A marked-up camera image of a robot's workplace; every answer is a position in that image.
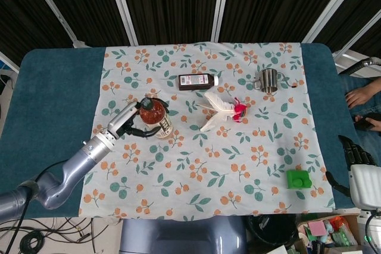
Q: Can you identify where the left black grey robot hand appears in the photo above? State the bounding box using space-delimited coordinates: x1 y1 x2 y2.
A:
107 96 163 141

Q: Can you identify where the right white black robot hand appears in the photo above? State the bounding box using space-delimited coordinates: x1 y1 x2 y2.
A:
325 134 381 207

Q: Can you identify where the bystander bare hand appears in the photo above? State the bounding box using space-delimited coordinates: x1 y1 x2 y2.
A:
345 86 373 109

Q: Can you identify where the brown tea plastic bottle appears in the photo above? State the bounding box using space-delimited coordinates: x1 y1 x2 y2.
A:
139 97 174 141

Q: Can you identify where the bystander bare forearm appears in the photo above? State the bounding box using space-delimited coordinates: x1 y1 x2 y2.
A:
367 76 381 98

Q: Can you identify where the dark brown medicine bottle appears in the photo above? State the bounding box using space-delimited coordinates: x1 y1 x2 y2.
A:
177 73 220 91

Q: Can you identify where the bystander blue jeans leg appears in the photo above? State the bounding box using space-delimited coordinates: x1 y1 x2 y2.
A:
338 74 381 159

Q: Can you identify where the black phone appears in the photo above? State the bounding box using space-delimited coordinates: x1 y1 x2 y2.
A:
353 113 381 132

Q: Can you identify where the cardboard box with clutter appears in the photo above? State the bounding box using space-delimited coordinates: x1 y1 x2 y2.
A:
293 214 367 254

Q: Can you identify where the green plastic toy block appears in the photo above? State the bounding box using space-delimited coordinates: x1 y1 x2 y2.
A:
286 169 312 190

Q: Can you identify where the teal table cover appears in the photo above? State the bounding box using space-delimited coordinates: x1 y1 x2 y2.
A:
0 42 363 216

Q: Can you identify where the stainless steel cup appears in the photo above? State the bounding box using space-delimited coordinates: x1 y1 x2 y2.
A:
252 68 282 93

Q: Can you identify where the orange fruit print tablecloth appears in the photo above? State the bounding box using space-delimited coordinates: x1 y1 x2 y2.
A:
79 41 337 218

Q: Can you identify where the white feather shuttlecock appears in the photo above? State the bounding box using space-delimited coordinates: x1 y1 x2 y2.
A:
196 92 249 132

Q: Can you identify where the black waste bin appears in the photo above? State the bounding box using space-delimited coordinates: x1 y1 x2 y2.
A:
245 214 298 250

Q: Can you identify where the blue grey robot torso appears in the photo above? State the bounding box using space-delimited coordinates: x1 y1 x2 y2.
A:
120 217 248 254

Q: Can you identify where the black corrugated hose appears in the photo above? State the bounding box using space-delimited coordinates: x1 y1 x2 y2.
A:
338 57 381 77

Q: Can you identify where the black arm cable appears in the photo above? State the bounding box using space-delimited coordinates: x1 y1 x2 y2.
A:
16 139 89 231

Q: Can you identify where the black coiled floor cable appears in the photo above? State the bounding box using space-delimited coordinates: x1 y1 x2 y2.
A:
21 230 50 254

